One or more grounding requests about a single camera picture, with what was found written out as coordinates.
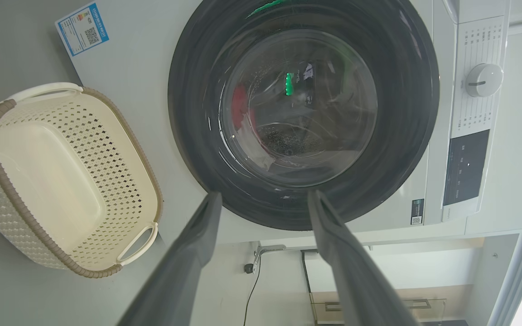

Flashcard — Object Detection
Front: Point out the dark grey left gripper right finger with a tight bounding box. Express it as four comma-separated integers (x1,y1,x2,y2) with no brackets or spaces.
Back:
307,190,420,326

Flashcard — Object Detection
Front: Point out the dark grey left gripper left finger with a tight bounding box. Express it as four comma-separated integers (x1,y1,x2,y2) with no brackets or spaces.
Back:
117,192,223,326

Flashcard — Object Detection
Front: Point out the red and white jersey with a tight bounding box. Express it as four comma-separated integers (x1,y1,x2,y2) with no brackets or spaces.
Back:
238,122,275,170

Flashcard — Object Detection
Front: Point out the washing machine glass door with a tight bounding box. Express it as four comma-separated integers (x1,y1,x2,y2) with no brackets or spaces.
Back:
168,0,440,231

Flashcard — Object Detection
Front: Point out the red garment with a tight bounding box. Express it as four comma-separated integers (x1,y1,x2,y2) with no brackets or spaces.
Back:
232,84,257,132

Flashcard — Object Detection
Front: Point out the dark washing machine display panel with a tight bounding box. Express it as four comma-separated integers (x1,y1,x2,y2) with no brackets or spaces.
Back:
442,129,491,207

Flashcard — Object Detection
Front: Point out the cream perforated laundry basket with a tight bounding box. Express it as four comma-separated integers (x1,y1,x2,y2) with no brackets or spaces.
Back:
0,82,164,278

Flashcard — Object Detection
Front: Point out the white front-load washing machine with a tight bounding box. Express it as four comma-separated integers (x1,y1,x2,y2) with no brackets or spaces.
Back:
55,0,512,245

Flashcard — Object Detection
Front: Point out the white control dial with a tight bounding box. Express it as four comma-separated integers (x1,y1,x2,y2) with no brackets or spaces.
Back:
465,63,504,98

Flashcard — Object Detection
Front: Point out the white partition board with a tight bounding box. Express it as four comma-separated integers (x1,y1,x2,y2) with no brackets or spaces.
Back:
259,235,486,295

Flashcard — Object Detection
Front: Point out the light wooden cabinet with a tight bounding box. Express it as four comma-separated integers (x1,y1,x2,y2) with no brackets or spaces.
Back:
309,285,474,326

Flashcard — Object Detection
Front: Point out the small black QR sticker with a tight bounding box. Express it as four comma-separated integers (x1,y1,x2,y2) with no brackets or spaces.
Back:
411,198,425,225

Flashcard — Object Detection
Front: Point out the metal stand leg with caster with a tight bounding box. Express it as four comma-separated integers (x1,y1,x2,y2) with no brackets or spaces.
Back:
244,244,286,274

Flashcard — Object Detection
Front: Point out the blue energy label sticker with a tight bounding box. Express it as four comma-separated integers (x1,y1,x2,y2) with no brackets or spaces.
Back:
55,2,110,58

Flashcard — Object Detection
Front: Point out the white detergent drawer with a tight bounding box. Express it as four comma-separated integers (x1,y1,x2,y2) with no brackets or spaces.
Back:
442,0,511,24

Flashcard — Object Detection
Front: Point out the thin black floor cable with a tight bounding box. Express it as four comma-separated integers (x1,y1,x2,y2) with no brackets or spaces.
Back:
243,267,261,326

